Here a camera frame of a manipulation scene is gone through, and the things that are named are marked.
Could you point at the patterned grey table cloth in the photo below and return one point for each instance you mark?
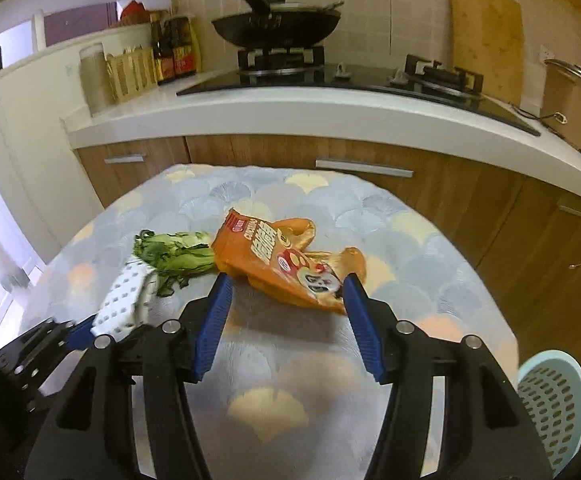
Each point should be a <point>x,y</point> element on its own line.
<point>295,360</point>

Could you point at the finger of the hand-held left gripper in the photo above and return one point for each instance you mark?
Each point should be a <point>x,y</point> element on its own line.
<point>80,336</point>

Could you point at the white wall socket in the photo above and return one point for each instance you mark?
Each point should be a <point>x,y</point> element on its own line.
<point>546,53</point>

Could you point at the white dotted wrapper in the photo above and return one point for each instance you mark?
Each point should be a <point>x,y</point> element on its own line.
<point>120,300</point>

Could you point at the wooden cabinet door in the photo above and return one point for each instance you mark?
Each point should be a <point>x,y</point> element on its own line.
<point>130,180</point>
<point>370,195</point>
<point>560,240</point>

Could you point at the yellow woven basket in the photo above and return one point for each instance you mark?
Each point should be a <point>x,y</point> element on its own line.
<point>133,77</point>

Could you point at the black glass gas stove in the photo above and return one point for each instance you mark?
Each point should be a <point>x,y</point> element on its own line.
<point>350,87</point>

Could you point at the brown rice cooker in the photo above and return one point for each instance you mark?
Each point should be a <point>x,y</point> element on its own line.
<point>575,105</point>

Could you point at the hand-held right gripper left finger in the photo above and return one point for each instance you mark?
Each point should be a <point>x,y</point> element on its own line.
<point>213,335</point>

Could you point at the orange snack bag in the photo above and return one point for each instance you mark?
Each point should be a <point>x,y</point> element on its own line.
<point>270,260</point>

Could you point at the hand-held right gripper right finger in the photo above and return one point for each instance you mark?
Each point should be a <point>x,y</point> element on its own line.
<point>365,335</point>

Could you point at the wooden cutting board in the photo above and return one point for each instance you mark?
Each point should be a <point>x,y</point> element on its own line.
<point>485,35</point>

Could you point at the green leafy vegetable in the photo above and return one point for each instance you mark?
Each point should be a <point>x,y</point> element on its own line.
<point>180,255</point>

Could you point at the clear storage jar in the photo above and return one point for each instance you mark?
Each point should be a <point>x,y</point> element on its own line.
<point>94,80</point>

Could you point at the light blue plastic basket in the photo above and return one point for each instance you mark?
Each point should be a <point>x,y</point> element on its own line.
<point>555,400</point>

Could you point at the black wok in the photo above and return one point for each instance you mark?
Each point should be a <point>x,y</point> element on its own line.
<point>275,30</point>

